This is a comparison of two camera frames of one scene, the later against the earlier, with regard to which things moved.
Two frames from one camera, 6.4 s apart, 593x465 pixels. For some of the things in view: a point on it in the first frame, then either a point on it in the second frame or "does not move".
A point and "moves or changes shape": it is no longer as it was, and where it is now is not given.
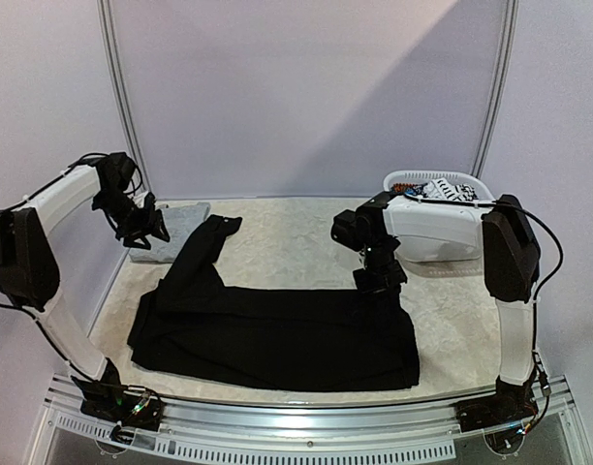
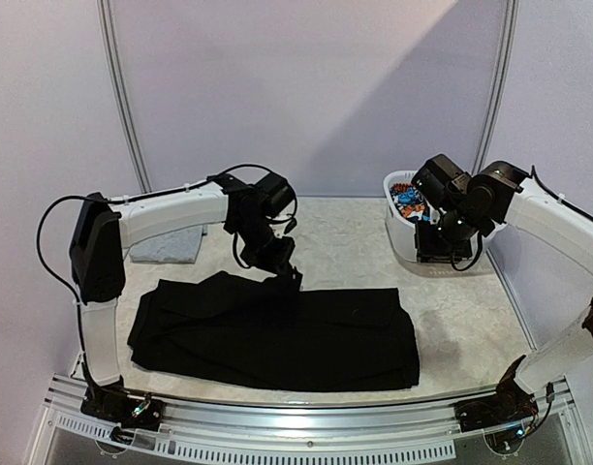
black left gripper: [151, 222] -> [276, 264]
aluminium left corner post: [108, 44] does not move
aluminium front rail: [424, 430] does not move
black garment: [189, 327] moves or changes shape
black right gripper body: [379, 279] -> [442, 249]
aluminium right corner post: [506, 88] does not move
